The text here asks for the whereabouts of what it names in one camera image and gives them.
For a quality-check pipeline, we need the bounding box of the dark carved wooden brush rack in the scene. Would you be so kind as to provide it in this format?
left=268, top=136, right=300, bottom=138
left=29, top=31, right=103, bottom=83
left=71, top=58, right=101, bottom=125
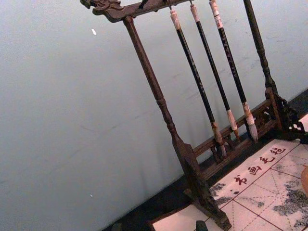
left=80, top=0, right=308, bottom=231

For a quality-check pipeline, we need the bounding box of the black brush with dark tip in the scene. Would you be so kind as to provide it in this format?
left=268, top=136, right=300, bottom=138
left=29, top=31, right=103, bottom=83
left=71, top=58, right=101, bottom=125
left=169, top=9, right=227, bottom=160

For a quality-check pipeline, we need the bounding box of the black brush with brown tip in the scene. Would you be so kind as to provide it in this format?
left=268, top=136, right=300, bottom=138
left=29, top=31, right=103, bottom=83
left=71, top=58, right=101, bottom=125
left=189, top=3, right=241, bottom=143

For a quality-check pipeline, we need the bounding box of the black brush with grey tip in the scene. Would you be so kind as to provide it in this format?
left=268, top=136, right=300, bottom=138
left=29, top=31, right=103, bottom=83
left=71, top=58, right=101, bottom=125
left=208, top=0, right=259, bottom=142

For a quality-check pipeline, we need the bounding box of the white sheet with dark edge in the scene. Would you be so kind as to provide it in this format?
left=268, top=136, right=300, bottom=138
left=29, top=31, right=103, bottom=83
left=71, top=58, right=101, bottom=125
left=146, top=204, right=226, bottom=231

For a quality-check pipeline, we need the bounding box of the small black block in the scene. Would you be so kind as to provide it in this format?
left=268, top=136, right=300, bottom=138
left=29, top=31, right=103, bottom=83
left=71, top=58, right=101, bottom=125
left=195, top=219, right=209, bottom=231

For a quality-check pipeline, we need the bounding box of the white felt mat, red grid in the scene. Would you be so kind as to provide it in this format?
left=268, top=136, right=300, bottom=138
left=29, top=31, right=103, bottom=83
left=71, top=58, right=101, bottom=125
left=208, top=138, right=308, bottom=231

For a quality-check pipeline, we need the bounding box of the orange brown round object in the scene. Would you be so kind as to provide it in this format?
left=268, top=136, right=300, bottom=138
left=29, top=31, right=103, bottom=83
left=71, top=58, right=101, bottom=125
left=300, top=163, right=308, bottom=196

